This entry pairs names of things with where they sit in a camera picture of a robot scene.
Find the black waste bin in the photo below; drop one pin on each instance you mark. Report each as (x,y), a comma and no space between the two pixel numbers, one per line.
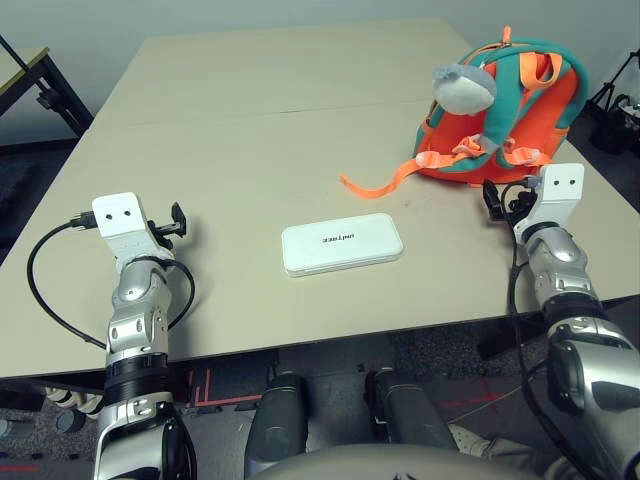
(612,135)

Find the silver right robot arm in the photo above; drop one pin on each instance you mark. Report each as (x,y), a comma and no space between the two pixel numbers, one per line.
(565,280)

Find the white pencil case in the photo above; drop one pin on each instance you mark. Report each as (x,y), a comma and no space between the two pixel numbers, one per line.
(340,245)

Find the grey caster wheel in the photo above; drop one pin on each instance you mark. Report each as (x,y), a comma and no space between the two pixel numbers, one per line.
(67,421)

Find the grey robot right leg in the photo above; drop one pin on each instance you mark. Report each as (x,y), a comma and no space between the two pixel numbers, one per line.
(405,410)

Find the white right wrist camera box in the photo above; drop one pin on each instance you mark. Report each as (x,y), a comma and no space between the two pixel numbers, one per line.
(560,195)

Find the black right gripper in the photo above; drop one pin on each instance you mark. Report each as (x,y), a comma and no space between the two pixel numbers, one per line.
(520,205)

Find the orange teal backpack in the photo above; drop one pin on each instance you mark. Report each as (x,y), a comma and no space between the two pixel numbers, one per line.
(550,110)

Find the grey robot left leg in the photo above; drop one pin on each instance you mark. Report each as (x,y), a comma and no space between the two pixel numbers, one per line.
(277,425)

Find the white perforated shoe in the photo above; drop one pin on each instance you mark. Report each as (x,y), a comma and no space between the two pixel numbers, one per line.
(472,440)

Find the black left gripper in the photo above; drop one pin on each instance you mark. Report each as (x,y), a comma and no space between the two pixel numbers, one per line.
(162,232)

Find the grey robot leg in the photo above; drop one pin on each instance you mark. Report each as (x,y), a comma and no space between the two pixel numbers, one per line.
(277,425)
(405,410)

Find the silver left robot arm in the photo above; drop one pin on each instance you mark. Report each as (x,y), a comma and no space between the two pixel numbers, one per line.
(135,295)

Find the black frame side table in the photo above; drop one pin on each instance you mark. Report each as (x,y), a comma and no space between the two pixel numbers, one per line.
(20,70)

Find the black tripod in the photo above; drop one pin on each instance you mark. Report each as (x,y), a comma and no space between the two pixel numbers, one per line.
(607,90)

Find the beige robot torso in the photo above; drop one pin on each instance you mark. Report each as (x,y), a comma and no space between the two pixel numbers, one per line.
(375,465)

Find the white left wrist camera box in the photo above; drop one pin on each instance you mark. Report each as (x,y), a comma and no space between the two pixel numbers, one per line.
(120,220)

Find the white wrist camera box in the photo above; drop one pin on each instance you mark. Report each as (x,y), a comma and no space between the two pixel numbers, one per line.
(560,195)
(120,220)

